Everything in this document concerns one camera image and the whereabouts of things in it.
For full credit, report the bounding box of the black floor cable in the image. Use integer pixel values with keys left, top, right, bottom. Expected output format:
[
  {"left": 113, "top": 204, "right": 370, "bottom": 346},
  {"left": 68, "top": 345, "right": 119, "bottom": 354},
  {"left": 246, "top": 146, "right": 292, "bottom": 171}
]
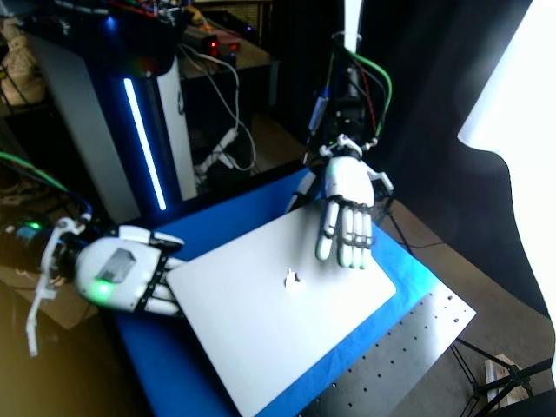
[{"left": 381, "top": 197, "right": 455, "bottom": 257}]

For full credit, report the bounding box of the white cable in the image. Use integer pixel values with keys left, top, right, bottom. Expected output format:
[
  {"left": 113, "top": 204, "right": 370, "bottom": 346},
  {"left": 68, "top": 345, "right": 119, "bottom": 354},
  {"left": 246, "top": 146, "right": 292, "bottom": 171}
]
[{"left": 177, "top": 43, "right": 260, "bottom": 173}]

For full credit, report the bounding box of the blue cloth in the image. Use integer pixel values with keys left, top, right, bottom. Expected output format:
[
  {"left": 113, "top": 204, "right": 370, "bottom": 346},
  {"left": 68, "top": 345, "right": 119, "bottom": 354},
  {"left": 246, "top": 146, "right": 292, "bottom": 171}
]
[{"left": 102, "top": 167, "right": 442, "bottom": 417}]

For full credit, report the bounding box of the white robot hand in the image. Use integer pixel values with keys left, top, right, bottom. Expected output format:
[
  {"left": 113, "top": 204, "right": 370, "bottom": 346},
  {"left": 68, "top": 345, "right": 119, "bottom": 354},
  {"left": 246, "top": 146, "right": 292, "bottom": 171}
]
[
  {"left": 72, "top": 224, "right": 187, "bottom": 319},
  {"left": 286, "top": 156, "right": 375, "bottom": 269}
]

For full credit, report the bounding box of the black box with red lights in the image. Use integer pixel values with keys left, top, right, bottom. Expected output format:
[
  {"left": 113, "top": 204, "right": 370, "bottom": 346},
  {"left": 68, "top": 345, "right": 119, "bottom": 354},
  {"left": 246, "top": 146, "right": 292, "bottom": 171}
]
[{"left": 180, "top": 25, "right": 244, "bottom": 60}]

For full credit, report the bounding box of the brown cardboard box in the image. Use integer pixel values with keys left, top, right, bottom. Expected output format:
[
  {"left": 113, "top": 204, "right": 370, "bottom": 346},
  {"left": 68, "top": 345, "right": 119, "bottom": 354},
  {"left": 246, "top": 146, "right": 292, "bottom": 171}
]
[{"left": 0, "top": 264, "right": 99, "bottom": 331}]

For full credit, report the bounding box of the silver laptop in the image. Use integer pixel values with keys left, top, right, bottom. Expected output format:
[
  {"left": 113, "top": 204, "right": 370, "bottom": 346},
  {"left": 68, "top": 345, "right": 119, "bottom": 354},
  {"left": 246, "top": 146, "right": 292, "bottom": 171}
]
[{"left": 166, "top": 207, "right": 399, "bottom": 417}]

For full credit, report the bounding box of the pillar with blue light strip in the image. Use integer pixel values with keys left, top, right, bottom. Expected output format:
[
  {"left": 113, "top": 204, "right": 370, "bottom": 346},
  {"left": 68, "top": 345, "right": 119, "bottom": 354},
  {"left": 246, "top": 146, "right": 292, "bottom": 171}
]
[{"left": 21, "top": 12, "right": 199, "bottom": 222}]

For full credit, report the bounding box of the white power strip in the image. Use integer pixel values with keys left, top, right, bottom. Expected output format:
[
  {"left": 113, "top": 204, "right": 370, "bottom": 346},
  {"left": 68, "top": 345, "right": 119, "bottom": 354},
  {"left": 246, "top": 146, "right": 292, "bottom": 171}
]
[{"left": 195, "top": 129, "right": 241, "bottom": 170}]

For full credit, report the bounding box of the black tripod stand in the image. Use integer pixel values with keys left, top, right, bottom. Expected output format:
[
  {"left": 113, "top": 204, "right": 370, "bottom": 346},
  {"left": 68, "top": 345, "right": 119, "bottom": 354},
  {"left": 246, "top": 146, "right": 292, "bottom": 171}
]
[{"left": 451, "top": 336, "right": 556, "bottom": 417}]

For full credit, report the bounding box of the white fabric bundle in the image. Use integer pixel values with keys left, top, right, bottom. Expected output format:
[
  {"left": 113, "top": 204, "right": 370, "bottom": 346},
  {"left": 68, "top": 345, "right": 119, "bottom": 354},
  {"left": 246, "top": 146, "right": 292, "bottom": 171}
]
[{"left": 0, "top": 17, "right": 47, "bottom": 105}]

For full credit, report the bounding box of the pale wooden block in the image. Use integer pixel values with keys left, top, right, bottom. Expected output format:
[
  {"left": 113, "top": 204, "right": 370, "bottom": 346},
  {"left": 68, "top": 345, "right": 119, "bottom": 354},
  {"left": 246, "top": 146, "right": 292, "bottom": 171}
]
[{"left": 484, "top": 354, "right": 522, "bottom": 403}]

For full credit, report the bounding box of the black shelf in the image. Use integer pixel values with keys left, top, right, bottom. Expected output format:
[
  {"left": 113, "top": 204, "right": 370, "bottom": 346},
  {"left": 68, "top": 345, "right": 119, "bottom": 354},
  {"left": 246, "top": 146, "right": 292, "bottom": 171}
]
[{"left": 177, "top": 41, "right": 281, "bottom": 114}]

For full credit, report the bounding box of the black curtain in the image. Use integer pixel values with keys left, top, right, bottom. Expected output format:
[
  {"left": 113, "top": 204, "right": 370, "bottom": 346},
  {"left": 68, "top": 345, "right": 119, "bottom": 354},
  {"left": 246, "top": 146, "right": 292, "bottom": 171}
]
[{"left": 360, "top": 0, "right": 551, "bottom": 321}]

